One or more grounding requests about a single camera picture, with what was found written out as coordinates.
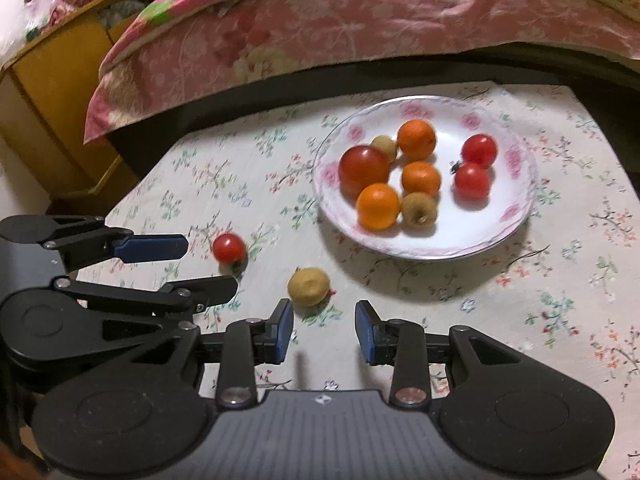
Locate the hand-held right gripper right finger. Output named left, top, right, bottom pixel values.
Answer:
left=354, top=300, right=552, bottom=407

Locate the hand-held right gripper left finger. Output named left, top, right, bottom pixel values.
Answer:
left=134, top=299, right=296, bottom=407

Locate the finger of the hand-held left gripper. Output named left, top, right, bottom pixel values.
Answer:
left=0, top=215, right=190, bottom=271
left=54, top=274, right=240, bottom=362

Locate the small brown round fruit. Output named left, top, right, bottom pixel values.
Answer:
left=287, top=267, right=331, bottom=307
left=370, top=135, right=399, bottom=162
left=401, top=191, right=439, bottom=227

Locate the small red tomato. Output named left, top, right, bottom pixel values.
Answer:
left=452, top=160, right=492, bottom=201
left=212, top=232, right=248, bottom=266
left=461, top=133, right=499, bottom=168

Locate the orange tangerine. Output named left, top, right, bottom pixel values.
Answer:
left=356, top=183, right=402, bottom=231
left=401, top=161, right=442, bottom=197
left=397, top=119, right=437, bottom=159

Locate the white floral rimmed plate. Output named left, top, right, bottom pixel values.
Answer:
left=312, top=95, right=538, bottom=261

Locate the floral tablecloth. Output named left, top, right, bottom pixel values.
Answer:
left=75, top=80, right=640, bottom=480

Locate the large red tomato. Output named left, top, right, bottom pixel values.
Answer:
left=338, top=145, right=391, bottom=201

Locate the yellow wooden cabinet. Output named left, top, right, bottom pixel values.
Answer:
left=0, top=0, right=201, bottom=216

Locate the patchwork quilt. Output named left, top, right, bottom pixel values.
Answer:
left=82, top=0, right=640, bottom=146

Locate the clear plastic bag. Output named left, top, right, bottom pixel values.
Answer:
left=20, top=0, right=66, bottom=41

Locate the dark bed frame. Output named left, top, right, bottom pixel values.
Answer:
left=107, top=42, right=640, bottom=181

